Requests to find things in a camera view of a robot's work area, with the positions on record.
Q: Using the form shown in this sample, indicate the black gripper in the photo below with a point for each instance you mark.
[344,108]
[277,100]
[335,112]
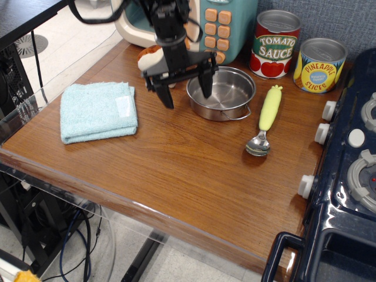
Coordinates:
[180,63]

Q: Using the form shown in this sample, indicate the stainless steel pot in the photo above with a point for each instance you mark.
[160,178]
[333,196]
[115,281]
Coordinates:
[232,92]

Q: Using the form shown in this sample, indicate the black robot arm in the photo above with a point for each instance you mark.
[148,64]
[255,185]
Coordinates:
[167,19]

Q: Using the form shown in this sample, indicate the yellow object at corner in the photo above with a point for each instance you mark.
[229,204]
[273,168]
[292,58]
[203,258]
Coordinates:
[26,276]

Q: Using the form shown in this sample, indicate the plush mushroom toy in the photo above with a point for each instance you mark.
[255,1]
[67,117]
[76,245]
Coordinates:
[149,57]

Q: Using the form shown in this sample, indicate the toy microwave teal cream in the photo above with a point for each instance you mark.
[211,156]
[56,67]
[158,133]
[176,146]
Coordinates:
[226,26]

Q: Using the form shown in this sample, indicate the tomato sauce can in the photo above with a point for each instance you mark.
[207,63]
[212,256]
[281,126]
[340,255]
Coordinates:
[275,39]

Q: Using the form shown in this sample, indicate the light blue folded towel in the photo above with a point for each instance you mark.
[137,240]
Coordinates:
[97,111]

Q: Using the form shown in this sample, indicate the pineapple slices can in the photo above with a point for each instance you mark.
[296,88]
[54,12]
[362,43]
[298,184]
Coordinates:
[319,64]

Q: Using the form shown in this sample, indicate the black side desk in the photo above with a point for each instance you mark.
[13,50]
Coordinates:
[18,18]

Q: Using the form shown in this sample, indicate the dark blue toy stove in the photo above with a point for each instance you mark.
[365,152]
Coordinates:
[338,242]

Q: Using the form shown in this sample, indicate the spoon with yellow handle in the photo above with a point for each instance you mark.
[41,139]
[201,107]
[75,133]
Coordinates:
[259,145]

